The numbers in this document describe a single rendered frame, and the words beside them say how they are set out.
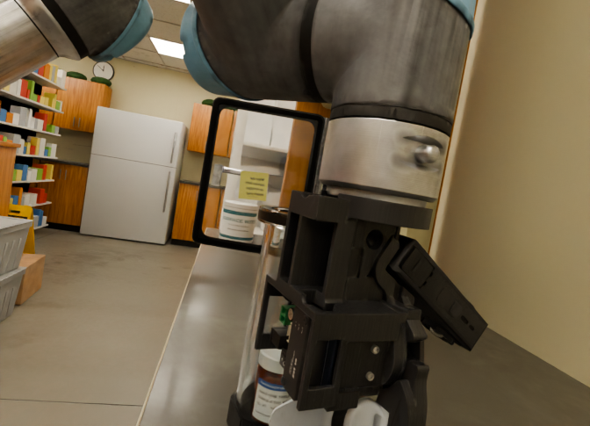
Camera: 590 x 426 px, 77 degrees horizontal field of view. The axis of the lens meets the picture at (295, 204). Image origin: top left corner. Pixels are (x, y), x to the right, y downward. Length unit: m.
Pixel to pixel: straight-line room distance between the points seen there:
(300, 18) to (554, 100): 0.84
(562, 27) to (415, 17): 0.89
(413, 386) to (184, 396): 0.30
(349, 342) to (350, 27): 0.18
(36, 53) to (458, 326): 0.56
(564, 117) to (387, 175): 0.81
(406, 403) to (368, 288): 0.07
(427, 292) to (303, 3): 0.20
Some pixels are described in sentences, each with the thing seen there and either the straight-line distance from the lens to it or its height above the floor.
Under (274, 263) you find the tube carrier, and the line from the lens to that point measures 0.34.
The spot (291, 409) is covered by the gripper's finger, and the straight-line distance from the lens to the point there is 0.30.
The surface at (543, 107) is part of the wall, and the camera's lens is 1.05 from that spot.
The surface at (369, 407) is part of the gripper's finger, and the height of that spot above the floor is 1.07.
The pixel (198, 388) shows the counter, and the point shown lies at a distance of 0.49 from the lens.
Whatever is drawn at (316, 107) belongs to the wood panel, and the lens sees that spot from 1.09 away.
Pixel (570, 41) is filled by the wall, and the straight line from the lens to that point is 1.07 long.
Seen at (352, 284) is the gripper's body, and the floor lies 1.14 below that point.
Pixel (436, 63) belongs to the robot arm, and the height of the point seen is 1.27.
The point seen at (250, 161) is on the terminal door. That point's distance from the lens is 1.01.
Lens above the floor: 1.19
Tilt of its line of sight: 3 degrees down
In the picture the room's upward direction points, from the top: 10 degrees clockwise
